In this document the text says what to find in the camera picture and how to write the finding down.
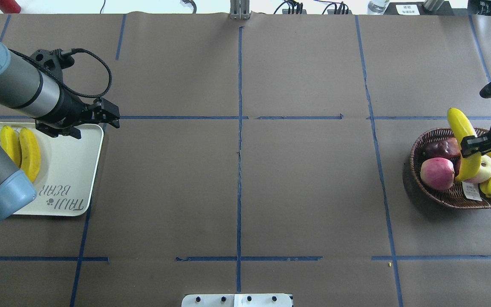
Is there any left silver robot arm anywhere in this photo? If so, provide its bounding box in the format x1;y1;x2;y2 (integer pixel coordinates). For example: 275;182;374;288
0;41;120;222

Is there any pale green apple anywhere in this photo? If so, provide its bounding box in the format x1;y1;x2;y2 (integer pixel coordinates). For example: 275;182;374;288
465;155;491;183

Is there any dark purple plum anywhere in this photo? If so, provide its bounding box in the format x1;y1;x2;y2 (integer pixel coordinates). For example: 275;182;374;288
423;137;461;159

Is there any brown wicker basket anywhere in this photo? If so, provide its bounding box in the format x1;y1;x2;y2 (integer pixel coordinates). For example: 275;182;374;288
403;127;491;209

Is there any pink red apple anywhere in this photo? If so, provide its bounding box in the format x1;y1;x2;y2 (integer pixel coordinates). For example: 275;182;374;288
420;157;455;191

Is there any grey water bottle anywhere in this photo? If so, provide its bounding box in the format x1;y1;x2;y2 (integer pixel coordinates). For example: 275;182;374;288
367;0;390;15

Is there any white bear-print tray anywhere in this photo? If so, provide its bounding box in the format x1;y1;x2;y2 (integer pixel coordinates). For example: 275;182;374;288
0;122;104;217

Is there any aluminium frame post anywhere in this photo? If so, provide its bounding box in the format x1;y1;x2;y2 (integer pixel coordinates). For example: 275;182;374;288
229;0;251;20

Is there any yellow banana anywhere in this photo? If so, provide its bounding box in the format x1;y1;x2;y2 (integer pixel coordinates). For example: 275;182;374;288
0;126;22;168
19;127;41;182
448;107;482;182

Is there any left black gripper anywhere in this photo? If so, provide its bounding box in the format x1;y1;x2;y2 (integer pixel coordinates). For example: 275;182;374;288
37;89;120;139

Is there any white mount base plate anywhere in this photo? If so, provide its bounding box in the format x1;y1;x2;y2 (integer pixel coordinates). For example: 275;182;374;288
181;293;294;307

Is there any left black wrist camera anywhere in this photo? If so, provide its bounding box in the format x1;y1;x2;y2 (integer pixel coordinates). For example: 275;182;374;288
31;49;75;82

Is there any red bottle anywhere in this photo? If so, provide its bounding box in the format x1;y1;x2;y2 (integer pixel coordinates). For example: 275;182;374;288
0;0;22;14

